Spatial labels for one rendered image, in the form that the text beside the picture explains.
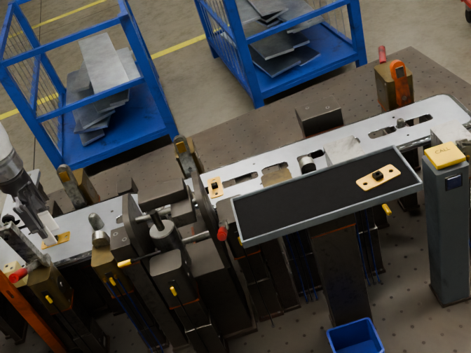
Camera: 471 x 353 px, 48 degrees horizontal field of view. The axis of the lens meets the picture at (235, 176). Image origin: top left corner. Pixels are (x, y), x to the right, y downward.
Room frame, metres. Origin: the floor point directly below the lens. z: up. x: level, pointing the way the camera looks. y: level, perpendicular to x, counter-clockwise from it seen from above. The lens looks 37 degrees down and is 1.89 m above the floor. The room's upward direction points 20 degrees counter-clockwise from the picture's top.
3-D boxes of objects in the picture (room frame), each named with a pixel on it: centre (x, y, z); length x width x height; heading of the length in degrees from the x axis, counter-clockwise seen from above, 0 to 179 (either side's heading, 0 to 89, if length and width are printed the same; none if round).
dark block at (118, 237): (0.94, 0.30, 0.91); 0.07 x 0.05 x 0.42; 178
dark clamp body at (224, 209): (0.93, 0.04, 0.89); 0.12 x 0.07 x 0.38; 178
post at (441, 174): (0.79, -0.41, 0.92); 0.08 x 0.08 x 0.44; 88
